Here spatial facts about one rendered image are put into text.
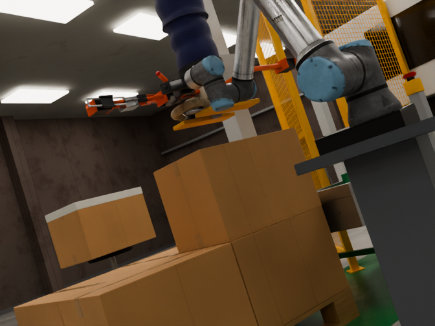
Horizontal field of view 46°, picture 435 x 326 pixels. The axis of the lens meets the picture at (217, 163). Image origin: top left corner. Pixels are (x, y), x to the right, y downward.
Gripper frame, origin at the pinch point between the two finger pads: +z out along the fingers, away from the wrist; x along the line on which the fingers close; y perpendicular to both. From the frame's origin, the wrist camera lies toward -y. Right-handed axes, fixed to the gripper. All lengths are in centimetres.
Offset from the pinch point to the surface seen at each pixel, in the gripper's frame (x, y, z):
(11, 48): 274, 177, 552
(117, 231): -49, 37, 147
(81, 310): -74, -65, -1
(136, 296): -75, -53, -19
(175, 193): -42.6, -4.5, 7.6
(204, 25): 29.6, 29.0, -10.5
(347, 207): -74, 58, -32
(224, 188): -48, 0, -19
